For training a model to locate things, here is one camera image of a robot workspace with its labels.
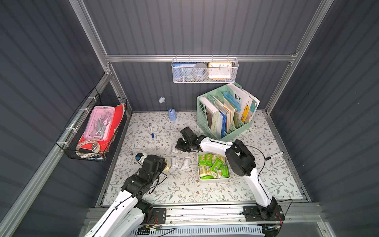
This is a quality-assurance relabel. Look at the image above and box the yellow cookie packet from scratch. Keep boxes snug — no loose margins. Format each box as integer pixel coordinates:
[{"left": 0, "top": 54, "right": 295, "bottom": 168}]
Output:
[{"left": 163, "top": 158, "right": 171, "bottom": 172}]

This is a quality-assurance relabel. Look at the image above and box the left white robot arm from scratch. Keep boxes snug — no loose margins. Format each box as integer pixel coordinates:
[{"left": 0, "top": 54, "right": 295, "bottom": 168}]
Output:
[{"left": 85, "top": 155, "right": 167, "bottom": 237}]

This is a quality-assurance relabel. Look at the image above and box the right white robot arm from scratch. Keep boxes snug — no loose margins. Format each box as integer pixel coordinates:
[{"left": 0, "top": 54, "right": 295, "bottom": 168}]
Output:
[{"left": 176, "top": 127, "right": 278, "bottom": 220}]

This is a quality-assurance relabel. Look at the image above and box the white storage box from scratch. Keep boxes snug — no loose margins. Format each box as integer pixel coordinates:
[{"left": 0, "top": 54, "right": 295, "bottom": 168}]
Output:
[{"left": 197, "top": 152, "right": 231, "bottom": 183}]

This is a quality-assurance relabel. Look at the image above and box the blue box in basket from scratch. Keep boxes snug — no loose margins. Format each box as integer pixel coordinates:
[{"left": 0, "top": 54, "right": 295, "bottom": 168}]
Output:
[{"left": 172, "top": 62, "right": 196, "bottom": 83}]

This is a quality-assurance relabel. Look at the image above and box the blue white marker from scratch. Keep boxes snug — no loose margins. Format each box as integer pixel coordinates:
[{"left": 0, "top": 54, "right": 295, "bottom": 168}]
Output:
[{"left": 149, "top": 123, "right": 155, "bottom": 139}]

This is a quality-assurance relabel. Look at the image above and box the blue small bottle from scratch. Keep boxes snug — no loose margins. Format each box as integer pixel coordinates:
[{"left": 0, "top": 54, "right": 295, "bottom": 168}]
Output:
[{"left": 159, "top": 97, "right": 177, "bottom": 121}]

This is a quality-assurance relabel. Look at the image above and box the white brown book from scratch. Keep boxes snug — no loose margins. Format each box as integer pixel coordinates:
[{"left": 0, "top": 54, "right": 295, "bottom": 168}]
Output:
[{"left": 200, "top": 96, "right": 222, "bottom": 138}]

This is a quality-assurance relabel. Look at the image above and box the blue folder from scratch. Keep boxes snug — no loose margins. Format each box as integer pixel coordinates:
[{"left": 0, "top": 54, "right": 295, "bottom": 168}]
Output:
[{"left": 219, "top": 111, "right": 227, "bottom": 138}]

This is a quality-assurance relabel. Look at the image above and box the mint green file organizer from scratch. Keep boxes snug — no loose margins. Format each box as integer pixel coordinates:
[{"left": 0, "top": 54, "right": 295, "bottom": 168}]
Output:
[{"left": 196, "top": 83, "right": 260, "bottom": 141}]

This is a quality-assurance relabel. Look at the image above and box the clear tape roll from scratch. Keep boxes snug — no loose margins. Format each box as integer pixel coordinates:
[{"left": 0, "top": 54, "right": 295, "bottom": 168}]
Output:
[{"left": 76, "top": 140, "right": 100, "bottom": 153}]

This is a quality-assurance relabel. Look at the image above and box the pink plastic case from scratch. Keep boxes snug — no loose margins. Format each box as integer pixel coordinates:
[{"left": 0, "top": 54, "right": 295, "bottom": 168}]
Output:
[{"left": 83, "top": 106, "right": 115, "bottom": 141}]

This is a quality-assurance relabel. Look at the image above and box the white book WE cover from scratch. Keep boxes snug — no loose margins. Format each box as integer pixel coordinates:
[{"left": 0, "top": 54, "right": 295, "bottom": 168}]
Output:
[{"left": 227, "top": 84, "right": 252, "bottom": 123}]

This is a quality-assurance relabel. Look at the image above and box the grey tape roll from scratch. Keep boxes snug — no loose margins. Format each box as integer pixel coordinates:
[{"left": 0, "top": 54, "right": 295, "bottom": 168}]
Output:
[{"left": 192, "top": 63, "right": 208, "bottom": 82}]

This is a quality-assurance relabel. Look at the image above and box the yellow white clock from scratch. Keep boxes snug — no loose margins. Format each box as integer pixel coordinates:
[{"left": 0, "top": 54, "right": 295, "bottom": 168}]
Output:
[{"left": 208, "top": 62, "right": 233, "bottom": 80}]

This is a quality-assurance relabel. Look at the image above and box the black white pen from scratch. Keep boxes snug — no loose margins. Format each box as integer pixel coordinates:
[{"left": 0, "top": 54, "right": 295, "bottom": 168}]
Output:
[{"left": 265, "top": 152, "right": 283, "bottom": 161}]

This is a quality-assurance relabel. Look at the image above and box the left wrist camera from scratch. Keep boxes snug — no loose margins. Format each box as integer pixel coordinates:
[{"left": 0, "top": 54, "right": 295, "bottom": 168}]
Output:
[{"left": 135, "top": 153, "right": 147, "bottom": 166}]

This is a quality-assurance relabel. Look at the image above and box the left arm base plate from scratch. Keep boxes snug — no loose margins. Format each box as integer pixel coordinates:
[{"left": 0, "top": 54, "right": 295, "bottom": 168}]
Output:
[{"left": 142, "top": 208, "right": 167, "bottom": 225}]

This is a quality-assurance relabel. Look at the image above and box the aluminium rail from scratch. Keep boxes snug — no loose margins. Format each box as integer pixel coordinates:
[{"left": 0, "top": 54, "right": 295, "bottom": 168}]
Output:
[{"left": 85, "top": 202, "right": 323, "bottom": 229}]

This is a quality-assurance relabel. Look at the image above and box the white wire wall basket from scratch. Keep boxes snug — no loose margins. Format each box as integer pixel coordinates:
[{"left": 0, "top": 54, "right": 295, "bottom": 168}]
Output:
[{"left": 171, "top": 56, "right": 239, "bottom": 84}]

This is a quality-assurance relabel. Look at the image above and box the black wire side basket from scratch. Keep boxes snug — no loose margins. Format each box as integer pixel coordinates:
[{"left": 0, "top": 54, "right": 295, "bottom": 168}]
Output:
[{"left": 56, "top": 89, "right": 128, "bottom": 163}]

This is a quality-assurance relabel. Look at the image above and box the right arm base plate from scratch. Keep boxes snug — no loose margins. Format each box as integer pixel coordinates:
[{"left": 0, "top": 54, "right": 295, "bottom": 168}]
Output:
[{"left": 242, "top": 205, "right": 285, "bottom": 222}]

